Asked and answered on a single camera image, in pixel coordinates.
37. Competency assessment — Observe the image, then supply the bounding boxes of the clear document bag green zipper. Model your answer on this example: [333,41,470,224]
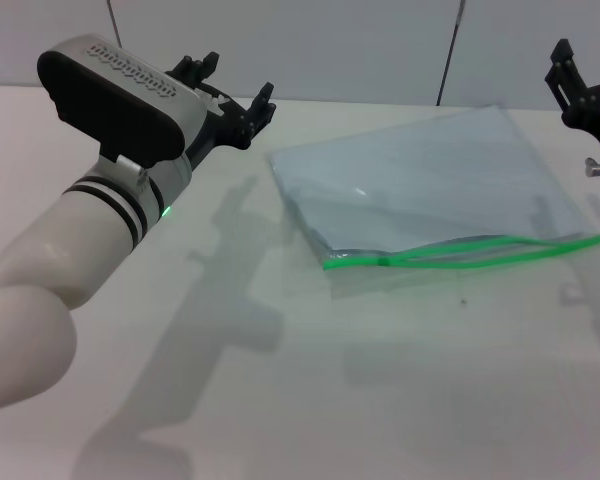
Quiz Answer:
[268,103,600,272]

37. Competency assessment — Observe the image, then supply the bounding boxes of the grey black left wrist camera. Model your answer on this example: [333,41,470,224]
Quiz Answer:
[36,33,206,169]

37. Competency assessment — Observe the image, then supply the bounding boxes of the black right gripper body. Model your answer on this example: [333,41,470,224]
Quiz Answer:
[562,82,600,169]

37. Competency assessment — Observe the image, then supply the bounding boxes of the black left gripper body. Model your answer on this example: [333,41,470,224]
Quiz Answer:
[165,64,256,174]

